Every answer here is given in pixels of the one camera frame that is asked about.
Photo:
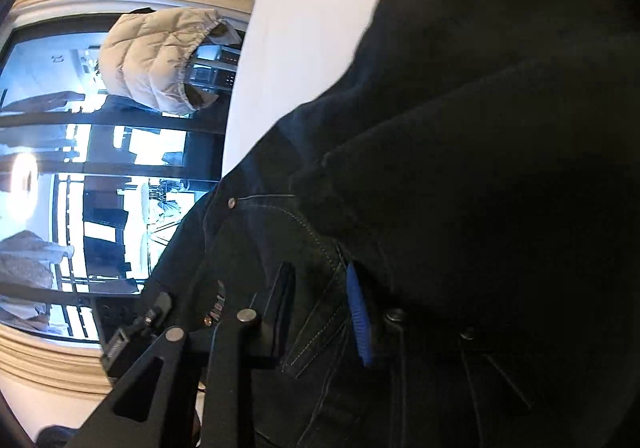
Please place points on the beige puffer jacket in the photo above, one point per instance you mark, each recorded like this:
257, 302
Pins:
150, 57

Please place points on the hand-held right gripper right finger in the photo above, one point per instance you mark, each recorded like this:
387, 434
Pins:
360, 318

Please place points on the grey bed with white sheet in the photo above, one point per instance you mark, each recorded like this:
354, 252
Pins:
310, 27

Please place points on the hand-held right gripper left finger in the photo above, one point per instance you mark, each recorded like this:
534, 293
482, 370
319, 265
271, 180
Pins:
272, 313

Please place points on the black denim pants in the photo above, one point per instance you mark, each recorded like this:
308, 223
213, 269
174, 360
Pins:
475, 127

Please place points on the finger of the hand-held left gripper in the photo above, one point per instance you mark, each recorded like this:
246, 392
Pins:
157, 308

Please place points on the large glass window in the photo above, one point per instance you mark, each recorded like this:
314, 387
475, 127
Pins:
45, 77

